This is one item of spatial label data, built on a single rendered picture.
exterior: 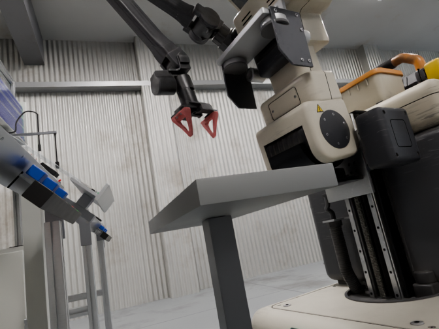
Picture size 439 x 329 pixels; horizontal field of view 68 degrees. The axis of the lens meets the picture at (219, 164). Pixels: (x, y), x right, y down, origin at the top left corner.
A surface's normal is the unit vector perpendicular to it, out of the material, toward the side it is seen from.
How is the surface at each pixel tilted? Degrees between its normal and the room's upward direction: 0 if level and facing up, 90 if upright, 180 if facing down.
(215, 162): 90
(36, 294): 90
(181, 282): 90
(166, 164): 90
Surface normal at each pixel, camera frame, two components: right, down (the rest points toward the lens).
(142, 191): 0.31, -0.26
